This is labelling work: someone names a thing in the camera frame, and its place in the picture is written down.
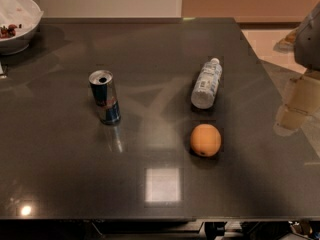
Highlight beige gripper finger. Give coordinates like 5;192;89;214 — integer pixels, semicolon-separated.
276;105;307;131

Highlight clear plastic water bottle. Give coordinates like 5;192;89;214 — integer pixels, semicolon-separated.
191;58;222;109

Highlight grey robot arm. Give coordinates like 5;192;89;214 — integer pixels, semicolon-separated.
275;3;320;134

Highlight redbull can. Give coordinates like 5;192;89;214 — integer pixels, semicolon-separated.
89;70;121;125

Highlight orange fruit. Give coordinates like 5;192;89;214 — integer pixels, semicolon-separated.
190;124;222;157

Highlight white bowl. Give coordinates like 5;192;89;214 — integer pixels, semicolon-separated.
0;0;45;56

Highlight red snacks in bowl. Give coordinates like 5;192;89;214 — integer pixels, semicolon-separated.
0;24;22;39

